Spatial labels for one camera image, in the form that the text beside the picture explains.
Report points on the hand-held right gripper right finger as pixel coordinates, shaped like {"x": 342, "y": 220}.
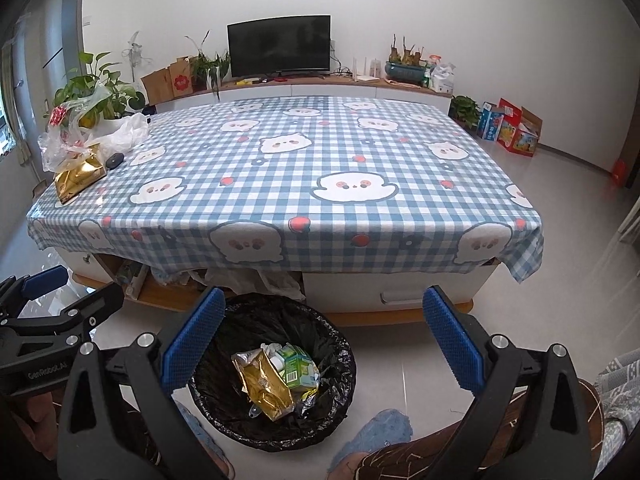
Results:
{"x": 452, "y": 345}

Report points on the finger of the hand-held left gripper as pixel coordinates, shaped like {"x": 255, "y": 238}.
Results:
{"x": 45, "y": 280}
{"x": 90, "y": 310}

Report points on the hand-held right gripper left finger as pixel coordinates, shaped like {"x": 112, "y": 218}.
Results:
{"x": 195, "y": 345}

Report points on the tall gold foil bag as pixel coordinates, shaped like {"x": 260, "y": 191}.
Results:
{"x": 262, "y": 385}

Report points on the small white green box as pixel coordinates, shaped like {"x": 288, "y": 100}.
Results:
{"x": 300, "y": 365}

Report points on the trash bin with black bag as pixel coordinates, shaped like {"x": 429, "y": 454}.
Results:
{"x": 300, "y": 320}

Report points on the blue slipper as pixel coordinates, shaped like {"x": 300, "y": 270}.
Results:
{"x": 380, "y": 432}
{"x": 200, "y": 430}

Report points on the translucent crumpled plastic bag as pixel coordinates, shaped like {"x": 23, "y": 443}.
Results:
{"x": 280, "y": 282}

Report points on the squat gold foil bag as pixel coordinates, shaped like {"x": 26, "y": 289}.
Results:
{"x": 77, "y": 177}

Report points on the clear plastic bag red print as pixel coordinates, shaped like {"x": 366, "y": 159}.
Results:
{"x": 60, "y": 145}

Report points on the small black object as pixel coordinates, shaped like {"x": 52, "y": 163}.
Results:
{"x": 114, "y": 161}

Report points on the white plastic bag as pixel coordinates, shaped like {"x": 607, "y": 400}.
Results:
{"x": 125, "y": 132}

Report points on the blue checked tablecloth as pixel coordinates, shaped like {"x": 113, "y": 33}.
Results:
{"x": 300, "y": 210}

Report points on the grey patterned cloth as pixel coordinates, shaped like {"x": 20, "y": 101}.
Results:
{"x": 620, "y": 395}

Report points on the pothos plant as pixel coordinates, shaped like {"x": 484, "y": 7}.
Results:
{"x": 95, "y": 92}

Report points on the red colourful open box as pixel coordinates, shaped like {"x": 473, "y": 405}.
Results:
{"x": 522, "y": 137}

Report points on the blue printed carton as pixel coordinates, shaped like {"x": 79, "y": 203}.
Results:
{"x": 490, "y": 125}

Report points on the brown cardboard box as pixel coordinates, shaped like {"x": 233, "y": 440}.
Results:
{"x": 156, "y": 85}

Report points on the small green floor plant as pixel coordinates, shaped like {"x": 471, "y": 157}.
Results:
{"x": 464, "y": 109}

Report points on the brown bag with red flower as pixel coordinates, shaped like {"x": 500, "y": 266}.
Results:
{"x": 181, "y": 80}

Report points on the white sack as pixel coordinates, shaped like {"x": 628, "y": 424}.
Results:
{"x": 442, "y": 82}

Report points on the green spray bottle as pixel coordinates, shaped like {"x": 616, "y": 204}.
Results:
{"x": 426, "y": 80}

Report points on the tall green potted plant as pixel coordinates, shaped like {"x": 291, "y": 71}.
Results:
{"x": 210, "y": 67}

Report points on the yellow packet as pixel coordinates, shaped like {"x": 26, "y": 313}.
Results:
{"x": 247, "y": 80}

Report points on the blue planter with bulbs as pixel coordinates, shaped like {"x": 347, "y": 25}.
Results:
{"x": 405, "y": 72}

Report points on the white router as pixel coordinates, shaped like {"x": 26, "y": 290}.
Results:
{"x": 367, "y": 79}

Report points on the white cabinet with wooden top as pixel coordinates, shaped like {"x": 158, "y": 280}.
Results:
{"x": 325, "y": 91}

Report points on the black television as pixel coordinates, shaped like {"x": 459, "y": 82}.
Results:
{"x": 280, "y": 45}

